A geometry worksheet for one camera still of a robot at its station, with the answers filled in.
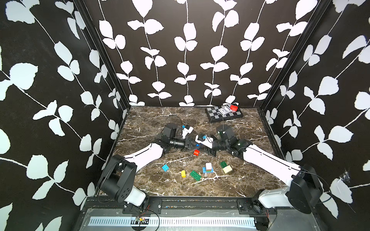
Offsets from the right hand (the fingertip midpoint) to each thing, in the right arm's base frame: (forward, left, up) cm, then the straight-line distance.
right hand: (198, 143), depth 78 cm
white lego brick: (-8, -6, -12) cm, 16 cm away
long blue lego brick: (-9, -4, -16) cm, 19 cm away
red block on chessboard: (+43, -32, -15) cm, 56 cm away
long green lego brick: (-11, +1, -19) cm, 22 cm away
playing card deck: (+39, -23, -15) cm, 48 cm away
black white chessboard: (+34, -14, -15) cm, 40 cm away
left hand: (-2, -1, +1) cm, 3 cm away
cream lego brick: (-8, -18, -18) cm, 27 cm away
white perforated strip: (-34, +11, -18) cm, 40 cm away
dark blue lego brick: (-5, -2, +13) cm, 14 cm away
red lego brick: (+3, 0, -17) cm, 18 cm away
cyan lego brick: (-8, +20, -16) cm, 27 cm away
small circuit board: (-34, +29, -18) cm, 48 cm away
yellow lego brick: (-11, +9, -17) cm, 22 cm away
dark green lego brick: (-5, -16, -17) cm, 24 cm away
